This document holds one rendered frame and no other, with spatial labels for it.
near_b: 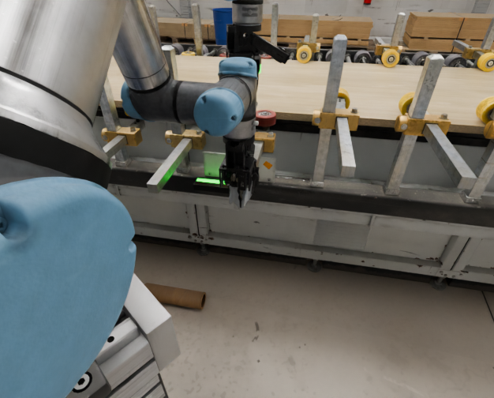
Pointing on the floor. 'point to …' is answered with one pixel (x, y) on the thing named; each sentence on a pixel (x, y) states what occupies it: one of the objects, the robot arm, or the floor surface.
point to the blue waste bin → (222, 16)
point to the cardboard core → (177, 295)
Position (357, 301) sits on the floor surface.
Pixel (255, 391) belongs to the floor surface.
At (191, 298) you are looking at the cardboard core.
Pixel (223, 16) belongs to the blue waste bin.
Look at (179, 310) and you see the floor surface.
